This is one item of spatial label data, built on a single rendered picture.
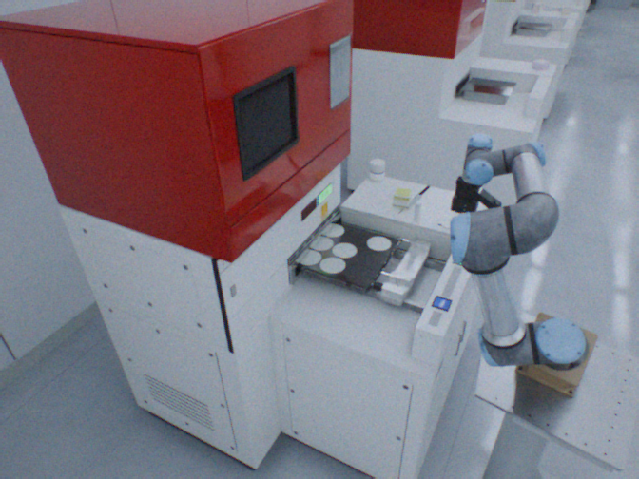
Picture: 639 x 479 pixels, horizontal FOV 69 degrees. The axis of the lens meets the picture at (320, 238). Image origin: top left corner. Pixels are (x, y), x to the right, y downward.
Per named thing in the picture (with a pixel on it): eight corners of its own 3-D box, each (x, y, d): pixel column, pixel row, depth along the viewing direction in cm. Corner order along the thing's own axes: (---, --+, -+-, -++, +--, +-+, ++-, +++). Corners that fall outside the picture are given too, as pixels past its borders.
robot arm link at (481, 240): (542, 373, 131) (513, 226, 100) (486, 376, 136) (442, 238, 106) (536, 338, 139) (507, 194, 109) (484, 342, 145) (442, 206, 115)
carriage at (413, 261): (379, 300, 174) (380, 295, 172) (412, 248, 200) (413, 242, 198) (400, 307, 171) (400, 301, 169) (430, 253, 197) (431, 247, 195)
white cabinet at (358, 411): (281, 442, 220) (266, 317, 173) (363, 313, 289) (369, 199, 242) (412, 507, 195) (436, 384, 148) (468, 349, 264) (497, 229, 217)
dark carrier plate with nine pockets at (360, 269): (286, 262, 186) (286, 261, 186) (326, 220, 211) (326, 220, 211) (366, 288, 173) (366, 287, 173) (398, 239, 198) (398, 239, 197)
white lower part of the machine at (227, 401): (140, 415, 233) (90, 293, 186) (238, 311, 292) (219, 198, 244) (258, 480, 206) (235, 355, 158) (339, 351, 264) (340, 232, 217)
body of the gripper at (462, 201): (455, 201, 168) (460, 172, 161) (479, 207, 164) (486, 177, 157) (449, 212, 162) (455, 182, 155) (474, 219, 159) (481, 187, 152)
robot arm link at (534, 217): (568, 211, 96) (540, 129, 136) (511, 220, 101) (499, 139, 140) (574, 257, 101) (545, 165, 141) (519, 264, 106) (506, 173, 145)
